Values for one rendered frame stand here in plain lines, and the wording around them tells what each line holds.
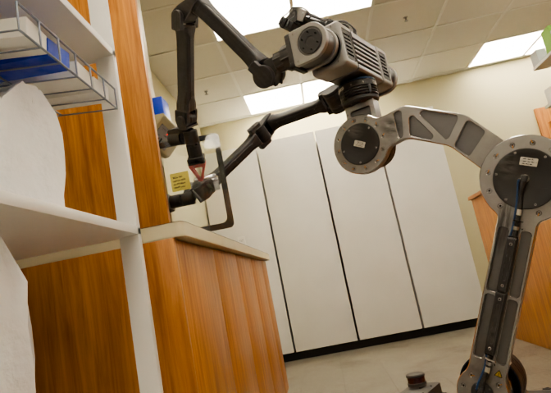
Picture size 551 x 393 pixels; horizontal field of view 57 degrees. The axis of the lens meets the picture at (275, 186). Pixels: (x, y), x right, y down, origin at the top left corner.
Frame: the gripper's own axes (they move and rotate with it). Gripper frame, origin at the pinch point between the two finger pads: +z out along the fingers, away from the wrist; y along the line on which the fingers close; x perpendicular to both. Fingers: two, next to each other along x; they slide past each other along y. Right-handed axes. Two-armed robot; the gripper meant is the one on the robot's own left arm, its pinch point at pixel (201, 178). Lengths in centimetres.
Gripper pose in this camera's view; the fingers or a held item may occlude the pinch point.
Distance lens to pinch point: 205.4
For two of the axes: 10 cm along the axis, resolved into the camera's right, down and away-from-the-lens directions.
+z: 1.9, 9.5, 2.4
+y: 0.8, 2.3, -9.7
